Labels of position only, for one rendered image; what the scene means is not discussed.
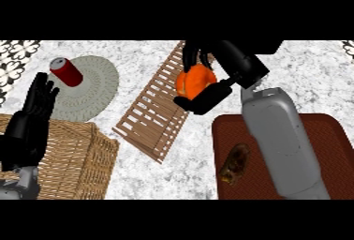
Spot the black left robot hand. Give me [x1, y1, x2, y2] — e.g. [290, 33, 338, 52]
[0, 71, 60, 173]

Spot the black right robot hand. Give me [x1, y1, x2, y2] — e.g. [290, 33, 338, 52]
[172, 39, 285, 116]

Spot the orange squash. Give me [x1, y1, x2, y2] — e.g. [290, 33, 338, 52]
[175, 61, 218, 101]

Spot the wooden slatted tiered shelf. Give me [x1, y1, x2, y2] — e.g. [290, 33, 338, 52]
[112, 39, 218, 165]

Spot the brown tray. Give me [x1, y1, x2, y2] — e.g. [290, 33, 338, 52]
[209, 112, 354, 201]

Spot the wicker basket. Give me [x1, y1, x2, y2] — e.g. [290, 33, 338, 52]
[0, 113, 122, 201]

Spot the grey round woven placemat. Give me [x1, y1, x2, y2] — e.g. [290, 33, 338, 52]
[47, 54, 121, 123]

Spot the red can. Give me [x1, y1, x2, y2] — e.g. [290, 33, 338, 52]
[49, 56, 85, 88]

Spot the brown lumpy food piece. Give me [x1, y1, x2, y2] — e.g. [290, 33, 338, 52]
[217, 142, 254, 188]

